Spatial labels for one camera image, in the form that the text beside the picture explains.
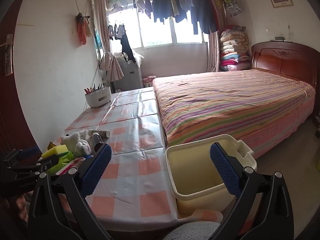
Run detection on wooden bed headboard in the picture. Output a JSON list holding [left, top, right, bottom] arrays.
[[251, 41, 320, 90]]

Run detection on bed with striped sheet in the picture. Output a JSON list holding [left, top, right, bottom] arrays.
[[152, 69, 316, 159]]

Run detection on bundled striped cloth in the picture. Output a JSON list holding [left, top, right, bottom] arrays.
[[99, 51, 125, 82]]

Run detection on cream plastic bin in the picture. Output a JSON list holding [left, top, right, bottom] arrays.
[[165, 134, 258, 218]]

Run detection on stack of folded blankets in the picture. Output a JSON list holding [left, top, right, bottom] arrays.
[[219, 25, 252, 72]]

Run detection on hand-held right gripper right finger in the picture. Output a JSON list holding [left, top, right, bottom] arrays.
[[210, 142, 295, 240]]

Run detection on white round utensil holder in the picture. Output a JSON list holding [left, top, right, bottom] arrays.
[[84, 86, 112, 108]]

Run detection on red-handled utensils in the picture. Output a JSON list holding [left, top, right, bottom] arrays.
[[85, 82, 105, 95]]

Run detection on white plush toy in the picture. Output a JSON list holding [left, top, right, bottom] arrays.
[[61, 131, 81, 152]]

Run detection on pink striped curtain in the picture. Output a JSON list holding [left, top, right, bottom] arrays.
[[93, 0, 112, 80], [207, 30, 220, 73]]

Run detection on crumpled foil ball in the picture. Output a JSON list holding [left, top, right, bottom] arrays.
[[74, 140, 93, 156]]

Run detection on metal door handle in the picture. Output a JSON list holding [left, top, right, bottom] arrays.
[[0, 34, 14, 76]]

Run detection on green plastic packet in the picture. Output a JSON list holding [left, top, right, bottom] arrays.
[[46, 150, 75, 177]]

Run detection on orange cloth on wall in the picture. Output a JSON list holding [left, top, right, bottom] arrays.
[[76, 12, 92, 46]]

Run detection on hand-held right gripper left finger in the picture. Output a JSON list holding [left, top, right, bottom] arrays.
[[27, 144, 113, 240]]

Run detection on grey cabinet by window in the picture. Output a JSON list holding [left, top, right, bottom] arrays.
[[114, 55, 143, 91]]

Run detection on hanging socks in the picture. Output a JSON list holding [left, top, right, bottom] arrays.
[[107, 22, 126, 40]]

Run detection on dark bottle with white cap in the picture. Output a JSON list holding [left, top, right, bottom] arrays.
[[92, 132, 103, 152]]

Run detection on patterned cylindrical tube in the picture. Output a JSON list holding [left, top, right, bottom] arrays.
[[89, 129, 110, 138]]

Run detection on person's left hand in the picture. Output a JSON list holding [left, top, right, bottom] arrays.
[[10, 194, 29, 223]]

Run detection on pink plastic stool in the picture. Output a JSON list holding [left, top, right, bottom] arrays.
[[142, 75, 157, 88]]

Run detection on person's grey clothing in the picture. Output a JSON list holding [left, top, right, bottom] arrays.
[[162, 221, 221, 240]]

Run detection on red white box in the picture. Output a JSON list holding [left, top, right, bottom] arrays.
[[55, 156, 87, 175]]

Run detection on dark red door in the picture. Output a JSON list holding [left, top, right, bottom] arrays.
[[0, 0, 42, 157]]

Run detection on row of hanging clothes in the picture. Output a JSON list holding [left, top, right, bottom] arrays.
[[134, 0, 243, 34]]

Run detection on yellow green sponge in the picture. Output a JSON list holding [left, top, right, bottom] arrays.
[[41, 144, 69, 159]]

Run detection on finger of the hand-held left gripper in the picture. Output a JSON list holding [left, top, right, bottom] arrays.
[[31, 154, 60, 172]]

